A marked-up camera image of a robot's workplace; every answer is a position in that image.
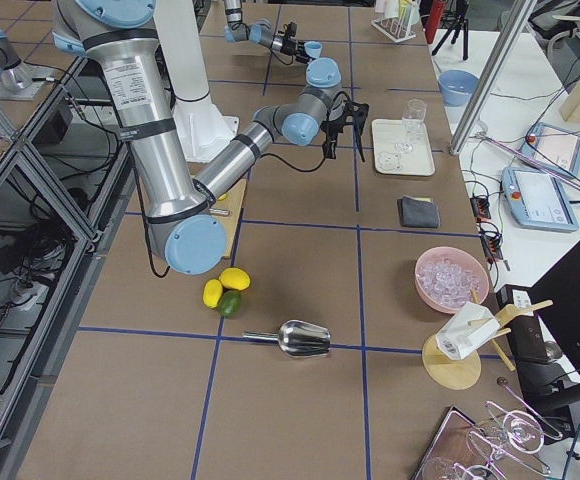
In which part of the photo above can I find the steel ice scoop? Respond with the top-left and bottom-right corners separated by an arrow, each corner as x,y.
243,319 -> 331,358

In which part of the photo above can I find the grey yellow folded cloth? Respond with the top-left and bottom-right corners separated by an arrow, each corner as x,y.
396,196 -> 440,228

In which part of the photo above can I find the white wire cup rack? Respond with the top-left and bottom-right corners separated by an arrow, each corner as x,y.
371,0 -> 420,43

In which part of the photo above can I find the blue teach pendant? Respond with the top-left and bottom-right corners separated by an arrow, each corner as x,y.
520,122 -> 580,174
501,167 -> 579,233

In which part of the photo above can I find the steel muddler black tip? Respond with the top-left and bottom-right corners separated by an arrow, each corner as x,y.
209,208 -> 231,217

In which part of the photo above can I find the blue teach pendant far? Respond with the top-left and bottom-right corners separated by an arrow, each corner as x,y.
520,122 -> 580,174

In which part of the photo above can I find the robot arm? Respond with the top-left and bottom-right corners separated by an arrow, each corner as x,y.
52,1 -> 369,275
224,0 -> 322,64

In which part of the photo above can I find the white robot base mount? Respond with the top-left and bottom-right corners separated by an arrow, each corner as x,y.
154,0 -> 239,163

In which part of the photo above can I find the wooden cutting board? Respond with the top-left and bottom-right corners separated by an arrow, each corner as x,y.
211,178 -> 247,259

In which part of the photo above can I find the cream bear tray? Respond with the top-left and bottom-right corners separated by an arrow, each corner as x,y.
371,119 -> 435,177

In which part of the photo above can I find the blue bowl with fork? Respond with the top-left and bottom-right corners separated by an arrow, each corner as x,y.
438,70 -> 479,107

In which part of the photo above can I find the wooden stand with bag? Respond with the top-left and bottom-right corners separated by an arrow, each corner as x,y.
422,300 -> 553,390

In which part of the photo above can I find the pink bowl with ice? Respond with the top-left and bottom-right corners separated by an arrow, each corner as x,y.
414,247 -> 490,314

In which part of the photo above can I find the yellow lemon back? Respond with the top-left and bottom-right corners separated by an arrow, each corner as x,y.
202,279 -> 224,309

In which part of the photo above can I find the light blue cup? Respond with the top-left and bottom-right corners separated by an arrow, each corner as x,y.
304,41 -> 323,60

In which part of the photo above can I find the green avocado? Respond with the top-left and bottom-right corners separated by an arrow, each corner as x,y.
217,290 -> 242,318

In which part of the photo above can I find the yellow lemon front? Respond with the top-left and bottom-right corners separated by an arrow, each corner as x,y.
218,267 -> 251,291

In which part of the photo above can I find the blue teach pendant near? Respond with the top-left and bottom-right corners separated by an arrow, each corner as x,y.
501,167 -> 579,233

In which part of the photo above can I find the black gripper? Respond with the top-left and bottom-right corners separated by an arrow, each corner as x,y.
321,99 -> 369,163
269,22 -> 315,63

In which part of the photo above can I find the yellow lemon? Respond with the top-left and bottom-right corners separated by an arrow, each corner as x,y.
218,267 -> 251,291
202,279 -> 224,309

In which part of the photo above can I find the clear wine glass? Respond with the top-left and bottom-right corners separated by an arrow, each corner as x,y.
396,99 -> 427,153

